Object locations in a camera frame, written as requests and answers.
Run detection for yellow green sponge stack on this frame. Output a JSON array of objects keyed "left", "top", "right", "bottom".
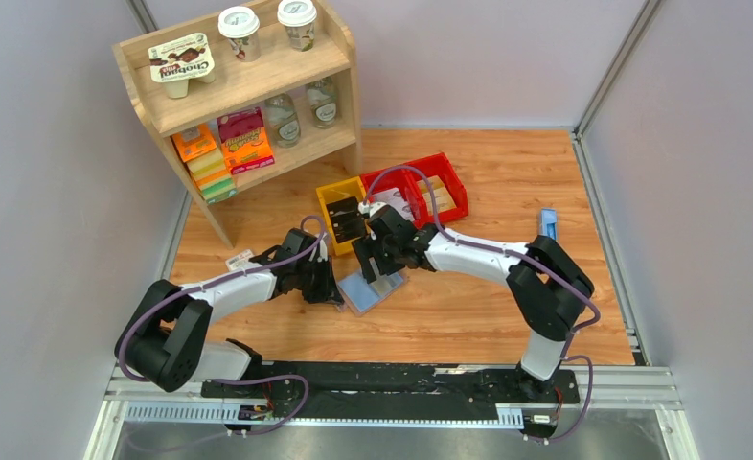
[{"left": 185, "top": 149, "right": 238, "bottom": 205}]

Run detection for glass jar left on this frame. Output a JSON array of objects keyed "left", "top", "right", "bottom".
[{"left": 263, "top": 93, "right": 301, "bottom": 148}]

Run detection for glass jar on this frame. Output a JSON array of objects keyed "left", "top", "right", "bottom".
[
  {"left": 305, "top": 77, "right": 337, "bottom": 128},
  {"left": 263, "top": 93, "right": 301, "bottom": 148}
]

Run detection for paper coffee cup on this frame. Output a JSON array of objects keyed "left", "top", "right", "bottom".
[
  {"left": 277, "top": 0, "right": 318, "bottom": 52},
  {"left": 217, "top": 6, "right": 261, "bottom": 62}
]

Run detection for orange pink snack box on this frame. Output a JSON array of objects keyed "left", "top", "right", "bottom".
[{"left": 217, "top": 107, "right": 275, "bottom": 175}]

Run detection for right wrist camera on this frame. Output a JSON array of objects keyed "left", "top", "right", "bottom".
[{"left": 357, "top": 201, "right": 387, "bottom": 220}]

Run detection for purple cable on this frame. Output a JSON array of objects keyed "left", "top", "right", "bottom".
[
  {"left": 360, "top": 165, "right": 601, "bottom": 445},
  {"left": 114, "top": 214, "right": 329, "bottom": 439}
]

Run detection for yellow bin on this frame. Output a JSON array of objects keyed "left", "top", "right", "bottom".
[{"left": 315, "top": 176, "right": 369, "bottom": 256}]

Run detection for paper coffee cup left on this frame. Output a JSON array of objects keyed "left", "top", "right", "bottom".
[{"left": 217, "top": 6, "right": 261, "bottom": 62}]

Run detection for red bin middle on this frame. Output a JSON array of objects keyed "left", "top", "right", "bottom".
[{"left": 372, "top": 169, "right": 422, "bottom": 226}]

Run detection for white cards in bin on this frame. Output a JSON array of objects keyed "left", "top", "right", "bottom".
[{"left": 374, "top": 187, "right": 415, "bottom": 221}]

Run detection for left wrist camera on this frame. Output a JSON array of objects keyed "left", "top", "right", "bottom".
[{"left": 309, "top": 236, "right": 330, "bottom": 262}]

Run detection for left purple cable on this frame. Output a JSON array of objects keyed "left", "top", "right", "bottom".
[{"left": 114, "top": 214, "right": 329, "bottom": 439}]

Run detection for red bin right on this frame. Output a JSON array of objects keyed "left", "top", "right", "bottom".
[{"left": 404, "top": 152, "right": 469, "bottom": 227}]

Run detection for glass jar right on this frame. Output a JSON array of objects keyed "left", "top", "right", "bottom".
[{"left": 305, "top": 77, "right": 337, "bottom": 128}]

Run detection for tan cards in bin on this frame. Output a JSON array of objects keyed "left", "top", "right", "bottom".
[{"left": 417, "top": 176, "right": 456, "bottom": 217}]

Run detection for black cards in bin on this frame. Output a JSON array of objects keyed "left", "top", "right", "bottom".
[{"left": 326, "top": 196, "right": 366, "bottom": 244}]

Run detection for red bin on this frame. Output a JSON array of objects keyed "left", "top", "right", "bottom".
[
  {"left": 372, "top": 169, "right": 422, "bottom": 226},
  {"left": 404, "top": 152, "right": 469, "bottom": 227}
]

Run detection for blue flat box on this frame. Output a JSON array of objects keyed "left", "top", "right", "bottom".
[{"left": 538, "top": 208, "right": 558, "bottom": 241}]

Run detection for wooden shelf unit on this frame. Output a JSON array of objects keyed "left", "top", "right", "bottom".
[{"left": 113, "top": 1, "right": 363, "bottom": 248}]

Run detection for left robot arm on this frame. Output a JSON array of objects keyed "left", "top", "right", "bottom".
[{"left": 114, "top": 228, "right": 344, "bottom": 392}]

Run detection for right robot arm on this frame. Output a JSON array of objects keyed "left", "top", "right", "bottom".
[{"left": 353, "top": 203, "right": 595, "bottom": 402}]

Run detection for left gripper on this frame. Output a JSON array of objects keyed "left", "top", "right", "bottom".
[{"left": 295, "top": 256, "right": 344, "bottom": 305}]

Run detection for beige leather card holder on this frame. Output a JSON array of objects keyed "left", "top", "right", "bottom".
[{"left": 337, "top": 269, "right": 407, "bottom": 316}]

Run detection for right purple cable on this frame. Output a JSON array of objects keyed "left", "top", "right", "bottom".
[{"left": 360, "top": 165, "right": 601, "bottom": 445}]

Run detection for paper coffee cup right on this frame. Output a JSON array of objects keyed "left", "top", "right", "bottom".
[{"left": 277, "top": 0, "right": 318, "bottom": 52}]

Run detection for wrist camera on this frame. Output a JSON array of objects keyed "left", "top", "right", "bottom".
[
  {"left": 309, "top": 236, "right": 330, "bottom": 262},
  {"left": 357, "top": 201, "right": 387, "bottom": 220}
]

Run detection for Chobani yogurt pack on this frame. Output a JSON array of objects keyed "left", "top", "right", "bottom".
[{"left": 148, "top": 33, "right": 216, "bottom": 99}]

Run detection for pink card pack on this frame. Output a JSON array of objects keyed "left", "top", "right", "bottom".
[{"left": 225, "top": 249, "right": 255, "bottom": 272}]

